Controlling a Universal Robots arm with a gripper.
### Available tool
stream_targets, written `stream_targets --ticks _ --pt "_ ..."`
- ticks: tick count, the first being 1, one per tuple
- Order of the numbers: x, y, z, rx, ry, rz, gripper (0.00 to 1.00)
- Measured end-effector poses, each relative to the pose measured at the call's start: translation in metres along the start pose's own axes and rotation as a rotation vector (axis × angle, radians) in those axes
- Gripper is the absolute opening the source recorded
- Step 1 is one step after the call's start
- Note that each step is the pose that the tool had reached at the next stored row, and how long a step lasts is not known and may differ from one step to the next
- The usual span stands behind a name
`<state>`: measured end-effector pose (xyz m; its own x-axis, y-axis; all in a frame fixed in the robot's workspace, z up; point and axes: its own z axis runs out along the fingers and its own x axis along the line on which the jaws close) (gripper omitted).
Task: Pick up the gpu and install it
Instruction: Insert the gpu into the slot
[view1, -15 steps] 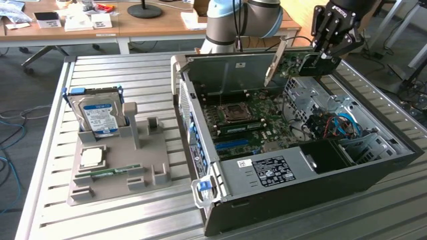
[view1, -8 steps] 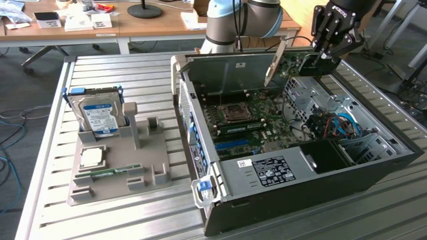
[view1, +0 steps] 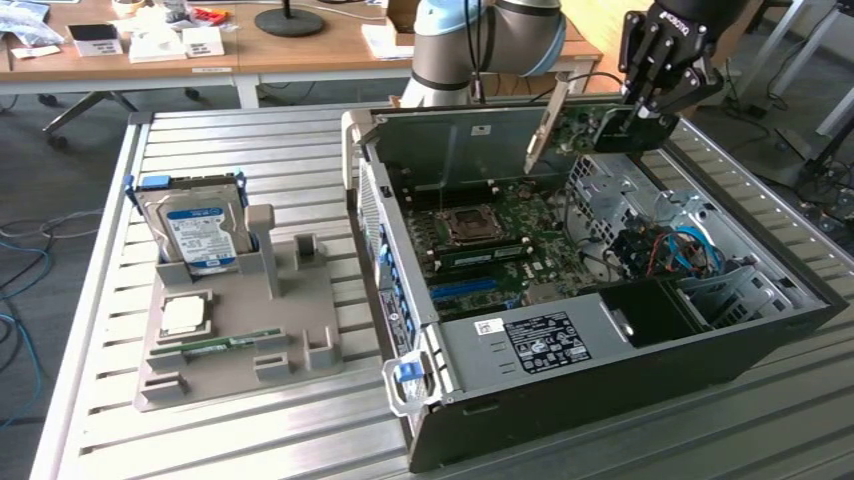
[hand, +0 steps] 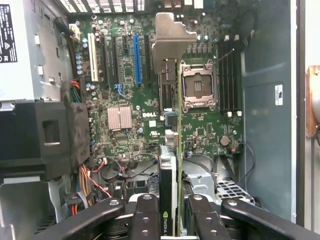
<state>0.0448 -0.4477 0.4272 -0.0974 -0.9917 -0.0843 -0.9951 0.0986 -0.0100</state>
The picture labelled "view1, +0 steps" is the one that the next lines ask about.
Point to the Nvidia graphics card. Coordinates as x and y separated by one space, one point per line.
627 132

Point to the plain white box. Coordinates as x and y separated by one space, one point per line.
203 45

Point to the wooden office desk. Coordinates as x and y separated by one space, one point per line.
100 67

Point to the red orange small item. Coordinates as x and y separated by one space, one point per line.
210 16

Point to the white case sticker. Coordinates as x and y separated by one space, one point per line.
481 130

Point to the black open PC case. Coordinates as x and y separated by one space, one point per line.
601 400

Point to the grey plastic parts rack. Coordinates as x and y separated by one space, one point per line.
240 310

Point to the white paper label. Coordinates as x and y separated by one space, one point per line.
34 52

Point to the silver perforated disk bay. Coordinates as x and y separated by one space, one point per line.
617 210

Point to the black chair base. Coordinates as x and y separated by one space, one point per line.
80 111

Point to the clear plastic bag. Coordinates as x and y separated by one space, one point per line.
23 22

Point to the beige tape roll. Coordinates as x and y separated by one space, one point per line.
127 6

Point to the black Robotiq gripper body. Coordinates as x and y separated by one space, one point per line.
690 30

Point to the hard disk with blue caddy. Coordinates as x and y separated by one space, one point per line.
200 235

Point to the blue expansion slot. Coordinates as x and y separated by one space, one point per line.
463 289

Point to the silver slotted disk bay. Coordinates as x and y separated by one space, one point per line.
734 300

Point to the black round lamp base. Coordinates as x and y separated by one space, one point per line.
290 25

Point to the white box with black top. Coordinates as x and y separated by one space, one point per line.
96 45

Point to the silver CPU chip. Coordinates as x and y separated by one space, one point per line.
182 315

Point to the green motherboard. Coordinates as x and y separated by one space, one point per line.
561 272

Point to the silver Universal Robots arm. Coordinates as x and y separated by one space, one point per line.
454 55

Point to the metal CPU socket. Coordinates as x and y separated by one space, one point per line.
470 225

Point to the white paper stack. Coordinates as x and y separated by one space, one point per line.
387 45

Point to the flat white box with cup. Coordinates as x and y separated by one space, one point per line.
156 50

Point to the grey small can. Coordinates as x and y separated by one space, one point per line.
175 10

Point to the installed green RAM stick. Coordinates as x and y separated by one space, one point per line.
481 256

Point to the grey power supply unit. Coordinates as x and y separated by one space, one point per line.
481 350

